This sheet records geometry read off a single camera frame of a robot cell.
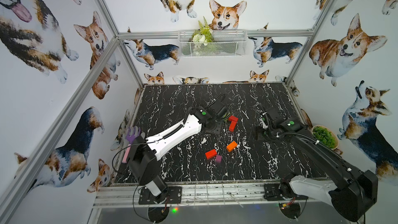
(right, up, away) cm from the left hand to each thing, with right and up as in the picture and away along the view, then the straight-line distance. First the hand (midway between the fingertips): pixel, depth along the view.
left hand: (218, 126), depth 80 cm
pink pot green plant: (+55, -5, 0) cm, 55 cm away
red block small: (+11, +1, +20) cm, 23 cm away
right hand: (+20, -4, -2) cm, 20 cm away
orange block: (+8, -13, +8) cm, 17 cm away
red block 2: (-4, -17, +6) cm, 18 cm away
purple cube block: (+1, -19, +4) cm, 19 cm away
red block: (+10, -3, +17) cm, 20 cm away
